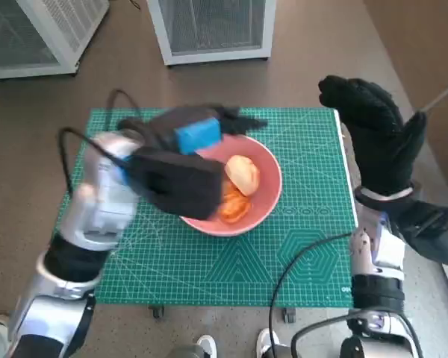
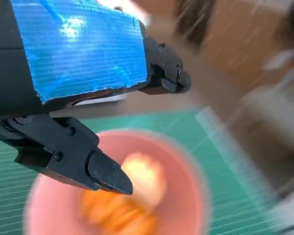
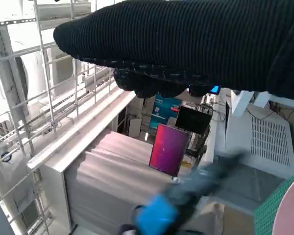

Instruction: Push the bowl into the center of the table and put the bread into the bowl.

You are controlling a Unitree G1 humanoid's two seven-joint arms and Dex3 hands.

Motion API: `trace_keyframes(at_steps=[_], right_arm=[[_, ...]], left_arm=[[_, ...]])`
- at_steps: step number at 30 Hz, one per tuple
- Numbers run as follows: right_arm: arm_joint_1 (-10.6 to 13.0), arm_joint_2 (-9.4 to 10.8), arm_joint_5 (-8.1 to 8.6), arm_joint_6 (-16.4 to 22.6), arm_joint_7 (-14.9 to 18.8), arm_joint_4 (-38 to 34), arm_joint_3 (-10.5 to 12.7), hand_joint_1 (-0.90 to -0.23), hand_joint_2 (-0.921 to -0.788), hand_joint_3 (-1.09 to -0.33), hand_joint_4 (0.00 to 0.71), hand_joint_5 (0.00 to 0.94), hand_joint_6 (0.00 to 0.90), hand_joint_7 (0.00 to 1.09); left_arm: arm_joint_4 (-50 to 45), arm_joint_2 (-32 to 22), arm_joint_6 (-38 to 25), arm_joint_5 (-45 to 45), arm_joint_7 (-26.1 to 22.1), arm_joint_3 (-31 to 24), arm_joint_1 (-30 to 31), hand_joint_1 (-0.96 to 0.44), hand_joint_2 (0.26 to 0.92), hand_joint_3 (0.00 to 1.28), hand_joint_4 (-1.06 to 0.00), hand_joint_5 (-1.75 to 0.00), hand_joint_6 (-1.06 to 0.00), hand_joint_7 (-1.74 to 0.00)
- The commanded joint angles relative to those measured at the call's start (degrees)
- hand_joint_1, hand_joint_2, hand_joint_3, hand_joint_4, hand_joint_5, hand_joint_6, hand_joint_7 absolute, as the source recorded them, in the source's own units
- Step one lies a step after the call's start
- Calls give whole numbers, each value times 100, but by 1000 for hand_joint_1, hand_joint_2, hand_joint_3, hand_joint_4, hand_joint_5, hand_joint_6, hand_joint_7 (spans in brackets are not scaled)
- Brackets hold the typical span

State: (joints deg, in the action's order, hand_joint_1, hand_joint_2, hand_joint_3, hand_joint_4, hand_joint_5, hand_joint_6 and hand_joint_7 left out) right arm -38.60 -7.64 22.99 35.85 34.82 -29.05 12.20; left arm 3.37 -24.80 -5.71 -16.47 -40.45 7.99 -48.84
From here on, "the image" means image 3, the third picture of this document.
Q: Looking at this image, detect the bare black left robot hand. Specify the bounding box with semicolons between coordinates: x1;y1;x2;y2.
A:
119;149;248;235

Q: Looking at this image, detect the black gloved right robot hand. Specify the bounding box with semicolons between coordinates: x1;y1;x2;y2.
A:
53;0;294;101

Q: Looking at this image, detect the pink bowl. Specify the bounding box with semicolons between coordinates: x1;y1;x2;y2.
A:
271;172;294;235

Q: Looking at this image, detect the grey draped box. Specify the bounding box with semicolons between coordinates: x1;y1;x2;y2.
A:
40;131;187;229

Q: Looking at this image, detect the monitor with purple screen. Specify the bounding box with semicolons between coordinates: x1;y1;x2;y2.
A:
148;123;190;177

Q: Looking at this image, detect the blue poster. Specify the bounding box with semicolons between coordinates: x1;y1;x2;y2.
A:
149;94;182;130

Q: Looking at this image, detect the dark black monitor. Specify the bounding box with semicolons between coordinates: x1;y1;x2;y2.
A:
175;106;213;136

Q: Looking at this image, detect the beige cardboard box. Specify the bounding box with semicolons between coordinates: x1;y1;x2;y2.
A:
222;202;256;235

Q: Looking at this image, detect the green cutting mat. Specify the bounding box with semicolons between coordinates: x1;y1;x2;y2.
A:
253;166;294;235

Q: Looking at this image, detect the long white beam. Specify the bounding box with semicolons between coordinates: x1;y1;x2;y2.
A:
26;90;138;170

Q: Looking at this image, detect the white cabinet with perforated side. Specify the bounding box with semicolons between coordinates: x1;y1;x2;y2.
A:
215;89;294;211

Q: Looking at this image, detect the white metal scaffold frame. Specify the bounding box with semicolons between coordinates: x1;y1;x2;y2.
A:
0;0;115;235

